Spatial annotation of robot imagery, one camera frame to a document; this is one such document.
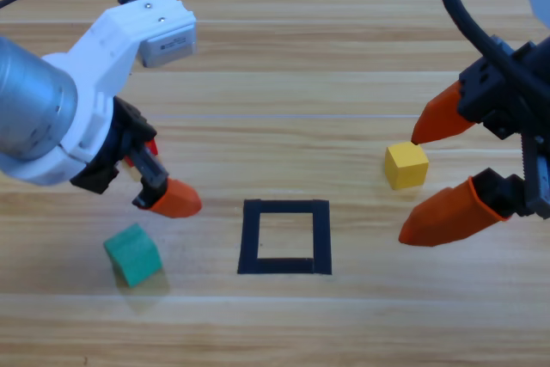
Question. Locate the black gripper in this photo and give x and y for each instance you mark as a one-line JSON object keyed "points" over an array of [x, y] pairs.
{"points": [[533, 126], [122, 135]]}

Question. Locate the yellow wooden block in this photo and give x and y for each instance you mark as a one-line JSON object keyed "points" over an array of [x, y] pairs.
{"points": [[406, 167]]}

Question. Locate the green wooden block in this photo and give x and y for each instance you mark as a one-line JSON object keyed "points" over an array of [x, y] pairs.
{"points": [[133, 255]]}

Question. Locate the black tape rectangle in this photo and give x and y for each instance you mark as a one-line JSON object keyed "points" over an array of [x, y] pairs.
{"points": [[250, 234]]}

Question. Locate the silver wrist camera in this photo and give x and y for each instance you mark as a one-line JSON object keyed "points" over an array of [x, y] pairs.
{"points": [[167, 47]]}

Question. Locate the red wooden block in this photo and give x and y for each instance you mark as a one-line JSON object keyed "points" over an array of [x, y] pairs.
{"points": [[151, 148]]}

